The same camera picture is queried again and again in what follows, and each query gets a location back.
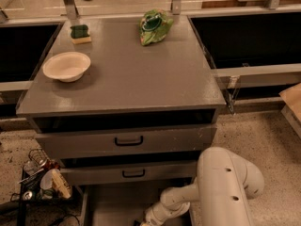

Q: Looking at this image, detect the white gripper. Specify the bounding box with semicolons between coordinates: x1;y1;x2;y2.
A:
140;202;190;226

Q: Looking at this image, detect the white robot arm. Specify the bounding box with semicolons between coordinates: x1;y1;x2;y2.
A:
139;147;264;226

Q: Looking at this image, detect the grey open bottom drawer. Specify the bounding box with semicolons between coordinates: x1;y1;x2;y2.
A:
81;179;186;226

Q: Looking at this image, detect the grey middle drawer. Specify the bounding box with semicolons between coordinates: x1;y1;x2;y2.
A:
61;160;197;186

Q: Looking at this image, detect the grey top drawer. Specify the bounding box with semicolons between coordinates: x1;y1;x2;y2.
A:
36;125;217;159

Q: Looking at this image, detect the grey drawer cabinet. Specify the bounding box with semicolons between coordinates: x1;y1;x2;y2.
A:
16;15;227;226

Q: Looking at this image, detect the white cup in rack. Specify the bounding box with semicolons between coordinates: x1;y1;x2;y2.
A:
40;169;58;190

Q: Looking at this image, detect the white paper bowl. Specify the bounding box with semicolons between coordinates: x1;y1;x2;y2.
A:
42;52;91;83

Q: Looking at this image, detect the brown cardboard box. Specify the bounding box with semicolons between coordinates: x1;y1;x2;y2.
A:
279;83;301;121

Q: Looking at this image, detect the green chip bag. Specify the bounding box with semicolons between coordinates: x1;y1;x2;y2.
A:
139;8;174;46

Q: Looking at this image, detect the green yellow sponge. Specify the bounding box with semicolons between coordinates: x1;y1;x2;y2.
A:
71;24;91;44

